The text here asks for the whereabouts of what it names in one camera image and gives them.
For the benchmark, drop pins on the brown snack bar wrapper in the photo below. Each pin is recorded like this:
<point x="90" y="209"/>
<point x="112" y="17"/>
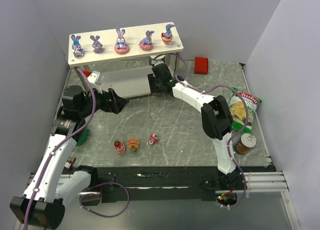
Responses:
<point x="70" y="162"/>

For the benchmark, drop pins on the orange sunflower toy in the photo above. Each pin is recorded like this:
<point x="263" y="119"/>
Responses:
<point x="133" y="144"/>

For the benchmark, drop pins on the small purple bunny toy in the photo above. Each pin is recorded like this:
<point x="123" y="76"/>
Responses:
<point x="78" y="51"/>

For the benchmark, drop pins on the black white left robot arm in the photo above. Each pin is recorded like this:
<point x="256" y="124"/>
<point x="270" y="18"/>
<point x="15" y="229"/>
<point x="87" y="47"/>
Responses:
<point x="43" y="203"/>

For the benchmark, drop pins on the white two-tier wooden shelf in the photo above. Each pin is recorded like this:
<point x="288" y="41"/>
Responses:
<point x="127" y="83"/>

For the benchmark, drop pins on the black jar behind shelf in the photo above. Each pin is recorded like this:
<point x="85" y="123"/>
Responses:
<point x="154" y="57"/>

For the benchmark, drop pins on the pink white roll cake toy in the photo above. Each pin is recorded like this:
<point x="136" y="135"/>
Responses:
<point x="153" y="139"/>

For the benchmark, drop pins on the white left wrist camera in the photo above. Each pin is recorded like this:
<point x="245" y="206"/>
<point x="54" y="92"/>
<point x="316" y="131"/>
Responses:
<point x="96" y="79"/>

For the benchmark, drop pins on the tin can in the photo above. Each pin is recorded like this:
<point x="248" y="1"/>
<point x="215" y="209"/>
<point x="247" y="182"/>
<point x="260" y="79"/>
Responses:
<point x="246" y="142"/>

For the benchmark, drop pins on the green chips bag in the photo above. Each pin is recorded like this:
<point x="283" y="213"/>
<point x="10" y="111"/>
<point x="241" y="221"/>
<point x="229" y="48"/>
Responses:
<point x="241" y="111"/>

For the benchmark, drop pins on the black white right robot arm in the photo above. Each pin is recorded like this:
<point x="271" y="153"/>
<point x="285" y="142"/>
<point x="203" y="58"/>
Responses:
<point x="216" y="117"/>

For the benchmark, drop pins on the pink strawberry bear toy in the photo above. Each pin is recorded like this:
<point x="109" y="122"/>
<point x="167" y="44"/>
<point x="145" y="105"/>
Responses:
<point x="119" y="147"/>

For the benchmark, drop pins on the purple bunny with red bow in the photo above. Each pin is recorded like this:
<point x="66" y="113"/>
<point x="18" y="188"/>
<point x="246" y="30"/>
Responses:
<point x="97" y="46"/>

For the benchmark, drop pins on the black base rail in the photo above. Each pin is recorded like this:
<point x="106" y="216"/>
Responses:
<point x="160" y="183"/>

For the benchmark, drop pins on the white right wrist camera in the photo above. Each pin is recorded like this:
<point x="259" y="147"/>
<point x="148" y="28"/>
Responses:
<point x="156" y="62"/>

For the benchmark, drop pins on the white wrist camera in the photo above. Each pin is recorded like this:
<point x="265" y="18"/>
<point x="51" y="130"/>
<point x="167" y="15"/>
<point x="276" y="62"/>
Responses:
<point x="96" y="79"/>
<point x="156" y="62"/>

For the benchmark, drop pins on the chocolate donut on green plate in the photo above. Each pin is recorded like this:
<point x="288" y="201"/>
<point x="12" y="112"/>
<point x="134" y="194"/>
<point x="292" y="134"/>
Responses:
<point x="84" y="136"/>

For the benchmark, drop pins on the red plastic block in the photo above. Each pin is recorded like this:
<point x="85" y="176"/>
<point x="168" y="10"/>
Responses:
<point x="201" y="65"/>

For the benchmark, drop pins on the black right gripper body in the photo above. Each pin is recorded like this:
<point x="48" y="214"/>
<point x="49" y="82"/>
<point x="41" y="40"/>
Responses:
<point x="152" y="83"/>

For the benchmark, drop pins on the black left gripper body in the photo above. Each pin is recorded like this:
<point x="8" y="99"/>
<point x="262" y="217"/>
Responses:
<point x="111" y="100"/>

